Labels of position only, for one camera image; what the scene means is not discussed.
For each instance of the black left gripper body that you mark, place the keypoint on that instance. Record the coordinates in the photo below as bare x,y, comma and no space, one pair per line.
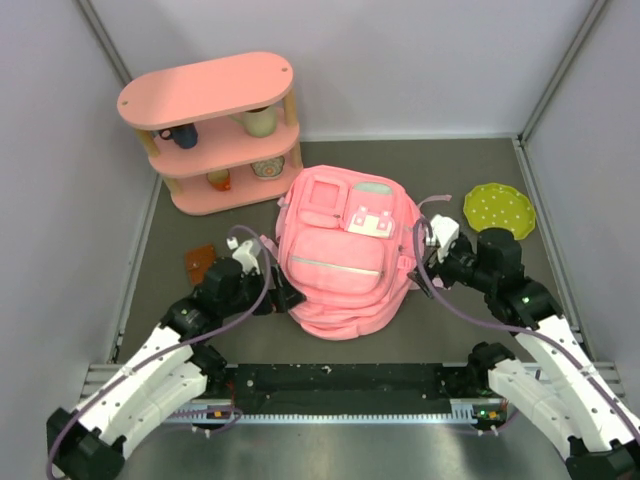
250,289

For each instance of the brown leather wallet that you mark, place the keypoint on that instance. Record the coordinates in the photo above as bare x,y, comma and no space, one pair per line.
198,261

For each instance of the pale green mug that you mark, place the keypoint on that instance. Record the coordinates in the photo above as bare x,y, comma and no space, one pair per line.
259,123

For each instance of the pink student backpack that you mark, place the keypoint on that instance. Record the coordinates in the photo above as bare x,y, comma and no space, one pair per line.
344,239

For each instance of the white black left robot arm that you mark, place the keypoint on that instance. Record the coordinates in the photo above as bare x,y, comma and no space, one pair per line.
174,366

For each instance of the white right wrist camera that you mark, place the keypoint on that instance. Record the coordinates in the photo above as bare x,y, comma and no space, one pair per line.
442,234

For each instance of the patterned ceramic bowl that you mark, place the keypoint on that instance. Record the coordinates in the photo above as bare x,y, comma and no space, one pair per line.
269,169

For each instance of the green polka dot plate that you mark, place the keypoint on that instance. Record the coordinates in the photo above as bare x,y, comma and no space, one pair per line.
495,205

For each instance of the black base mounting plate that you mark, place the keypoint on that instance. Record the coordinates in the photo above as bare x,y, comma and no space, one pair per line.
344,388

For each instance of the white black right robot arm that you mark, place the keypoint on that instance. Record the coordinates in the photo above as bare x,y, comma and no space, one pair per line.
591,429

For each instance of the pink three-tier wooden shelf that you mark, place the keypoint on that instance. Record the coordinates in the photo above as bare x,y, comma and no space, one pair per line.
206,93

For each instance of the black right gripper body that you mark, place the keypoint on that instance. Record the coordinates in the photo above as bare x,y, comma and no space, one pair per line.
460,265

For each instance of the dark blue mug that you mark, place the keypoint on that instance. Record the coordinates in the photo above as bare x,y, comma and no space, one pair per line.
184,136

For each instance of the grey slotted cable duct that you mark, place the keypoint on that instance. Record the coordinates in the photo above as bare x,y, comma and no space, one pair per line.
455,412

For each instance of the orange cup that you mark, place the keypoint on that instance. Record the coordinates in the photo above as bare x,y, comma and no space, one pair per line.
220,180

